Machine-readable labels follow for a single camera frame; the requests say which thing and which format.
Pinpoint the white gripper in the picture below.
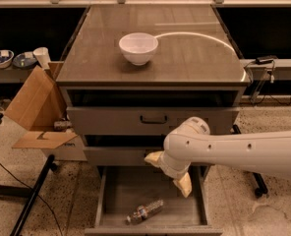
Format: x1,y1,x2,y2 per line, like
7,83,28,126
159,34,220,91
145,151,192,198

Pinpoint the clear plastic water bottle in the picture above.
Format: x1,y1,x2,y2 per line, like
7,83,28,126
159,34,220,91
126,200,164,224

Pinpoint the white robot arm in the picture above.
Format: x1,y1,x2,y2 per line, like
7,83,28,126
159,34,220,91
145,117,291,197

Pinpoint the bottom grey open drawer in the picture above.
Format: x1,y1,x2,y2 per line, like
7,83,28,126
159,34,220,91
85,166,222,236

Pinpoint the middle grey drawer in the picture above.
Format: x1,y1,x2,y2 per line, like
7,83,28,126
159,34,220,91
84,147,160,166

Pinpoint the top grey drawer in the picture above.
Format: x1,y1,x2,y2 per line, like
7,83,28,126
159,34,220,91
67,107,239,136

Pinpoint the grey three-drawer cabinet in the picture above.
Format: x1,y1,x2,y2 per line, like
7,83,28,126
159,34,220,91
57,4,249,236

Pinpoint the black right stand leg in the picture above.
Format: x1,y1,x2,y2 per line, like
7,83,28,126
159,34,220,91
232,124,268,198

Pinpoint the black stand leg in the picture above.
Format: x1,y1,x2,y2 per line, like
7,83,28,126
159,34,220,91
232,124,268,198
10,154,54,236

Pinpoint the black left stand leg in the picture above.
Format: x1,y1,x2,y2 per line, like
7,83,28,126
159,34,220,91
10,154,54,236

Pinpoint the white ceramic bowl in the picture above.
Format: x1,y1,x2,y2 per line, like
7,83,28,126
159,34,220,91
119,32,158,66

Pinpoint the brown cardboard box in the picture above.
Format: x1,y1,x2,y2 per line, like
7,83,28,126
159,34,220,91
5,66,87,161

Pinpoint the black power adapter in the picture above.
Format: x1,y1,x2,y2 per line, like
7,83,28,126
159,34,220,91
256,55,276,65

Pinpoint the white paper cup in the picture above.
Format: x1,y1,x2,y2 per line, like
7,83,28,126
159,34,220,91
33,47,51,69

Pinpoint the blue patterned bowl right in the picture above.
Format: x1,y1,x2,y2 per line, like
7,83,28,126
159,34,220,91
13,52,37,70

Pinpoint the blue patterned bowl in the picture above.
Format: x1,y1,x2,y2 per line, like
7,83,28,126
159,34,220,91
13,52,37,70
0,50,14,69

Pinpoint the blue patterned bowl left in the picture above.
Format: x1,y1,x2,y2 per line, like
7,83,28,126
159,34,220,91
0,50,14,69

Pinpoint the black floor cable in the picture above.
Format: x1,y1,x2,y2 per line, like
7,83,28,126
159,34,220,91
0,148,64,236

